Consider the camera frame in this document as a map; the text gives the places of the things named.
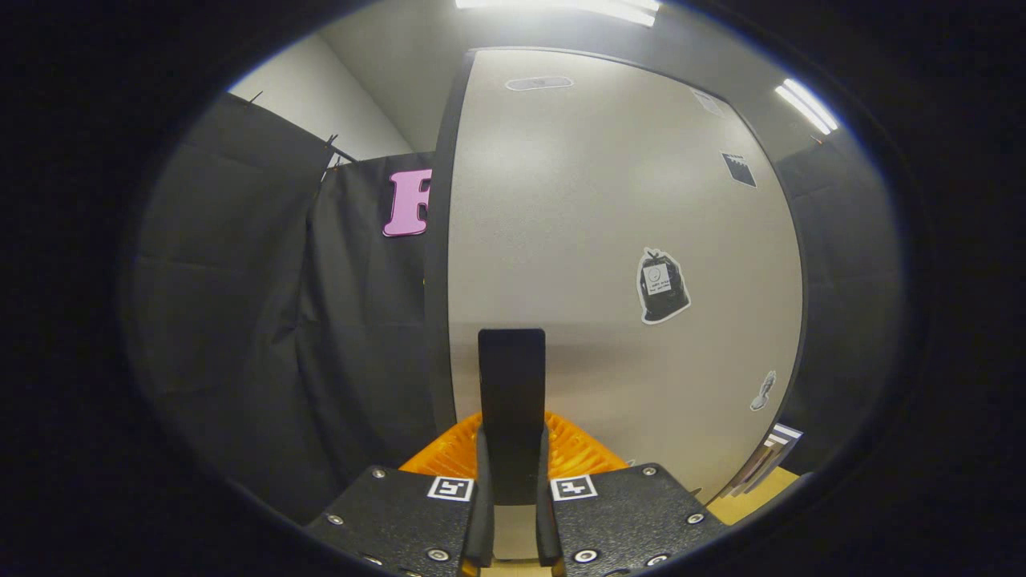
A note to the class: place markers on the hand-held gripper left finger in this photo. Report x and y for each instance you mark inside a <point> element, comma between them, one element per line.
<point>401,513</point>

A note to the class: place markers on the dark grey cabinet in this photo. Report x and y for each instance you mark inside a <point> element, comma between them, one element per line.
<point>437,280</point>

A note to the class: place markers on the white book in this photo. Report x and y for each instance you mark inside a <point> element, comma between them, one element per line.
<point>773,450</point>

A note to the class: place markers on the large ceiling light panel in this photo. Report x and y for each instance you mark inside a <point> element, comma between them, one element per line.
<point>561,6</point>

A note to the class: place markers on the black backdrop cloth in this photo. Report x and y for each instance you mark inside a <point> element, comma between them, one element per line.
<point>240,320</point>

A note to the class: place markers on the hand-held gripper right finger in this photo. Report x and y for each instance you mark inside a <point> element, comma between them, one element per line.
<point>633,513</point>

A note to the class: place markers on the twin-strip ceiling light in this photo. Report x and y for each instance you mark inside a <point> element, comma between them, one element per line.
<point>805,106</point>

